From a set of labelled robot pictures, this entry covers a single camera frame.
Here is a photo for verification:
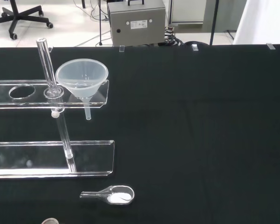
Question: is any glass weighing funnel with powder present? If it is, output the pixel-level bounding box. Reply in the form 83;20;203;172
80;185;135;205

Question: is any clear acrylic funnel stand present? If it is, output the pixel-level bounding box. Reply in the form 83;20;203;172
0;38;115;180

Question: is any black table cloth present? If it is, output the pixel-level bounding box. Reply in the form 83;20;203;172
0;43;280;224

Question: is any grey metal box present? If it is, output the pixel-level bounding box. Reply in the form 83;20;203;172
106;0;166;47

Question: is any black pole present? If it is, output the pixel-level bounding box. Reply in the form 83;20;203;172
209;0;221;46

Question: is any white panel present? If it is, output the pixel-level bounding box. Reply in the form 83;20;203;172
232;0;280;45

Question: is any black office chair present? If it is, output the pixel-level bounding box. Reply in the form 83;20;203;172
0;0;54;40

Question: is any black cable bundle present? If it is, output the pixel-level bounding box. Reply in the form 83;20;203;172
164;26;185;46

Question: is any cork ring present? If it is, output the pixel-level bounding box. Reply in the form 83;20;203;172
41;217;59;224

